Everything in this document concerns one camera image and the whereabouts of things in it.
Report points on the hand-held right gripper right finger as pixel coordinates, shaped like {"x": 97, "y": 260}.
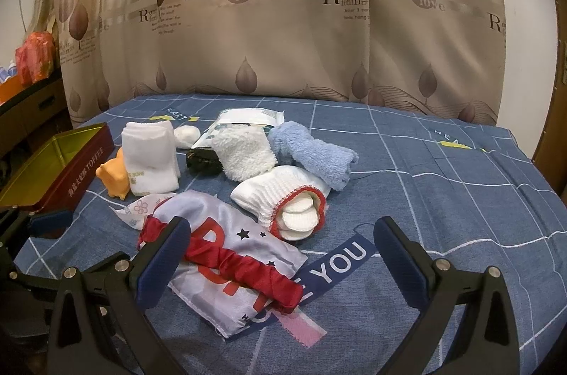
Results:
{"x": 398, "y": 264}

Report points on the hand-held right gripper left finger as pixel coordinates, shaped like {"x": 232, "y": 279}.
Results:
{"x": 161, "y": 264}

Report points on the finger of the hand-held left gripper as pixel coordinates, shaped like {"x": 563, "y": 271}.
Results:
{"x": 51, "y": 223}

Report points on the red tin box gold inside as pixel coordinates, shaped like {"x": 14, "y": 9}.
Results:
{"x": 75, "y": 184}

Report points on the floral printed plastic packet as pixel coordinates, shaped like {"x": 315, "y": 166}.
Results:
{"x": 137, "y": 211}

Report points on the orange rubber animal toy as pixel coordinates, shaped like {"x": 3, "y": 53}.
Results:
{"x": 113, "y": 178}

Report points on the black net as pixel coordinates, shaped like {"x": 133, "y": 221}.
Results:
{"x": 201, "y": 162}

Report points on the white knit pouch red trim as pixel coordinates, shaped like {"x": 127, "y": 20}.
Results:
{"x": 261, "y": 191}

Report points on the white cotton ball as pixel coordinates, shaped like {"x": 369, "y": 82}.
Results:
{"x": 186, "y": 137}

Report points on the white fluffy towel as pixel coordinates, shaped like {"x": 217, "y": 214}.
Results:
{"x": 241, "y": 155}

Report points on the blue fluffy towel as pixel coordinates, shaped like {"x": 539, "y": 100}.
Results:
{"x": 310, "y": 153}

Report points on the green and white wipes packet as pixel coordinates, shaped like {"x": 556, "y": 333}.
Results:
{"x": 248, "y": 118}

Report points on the blue plaid bed sheet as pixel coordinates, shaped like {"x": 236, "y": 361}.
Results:
{"x": 443, "y": 202}

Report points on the dark wooden cabinet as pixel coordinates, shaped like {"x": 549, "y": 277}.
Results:
{"x": 40, "y": 109}

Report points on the orange box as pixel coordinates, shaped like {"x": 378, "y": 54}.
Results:
{"x": 9, "y": 89}

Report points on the blue and white bottles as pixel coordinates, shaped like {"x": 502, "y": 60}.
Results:
{"x": 6, "y": 70}

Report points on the orange plastic bag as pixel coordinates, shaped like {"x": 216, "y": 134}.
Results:
{"x": 37, "y": 58}

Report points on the brown wooden door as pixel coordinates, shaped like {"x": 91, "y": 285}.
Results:
{"x": 551, "y": 113}

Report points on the beige leaf print curtain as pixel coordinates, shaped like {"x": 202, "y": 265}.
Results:
{"x": 288, "y": 47}

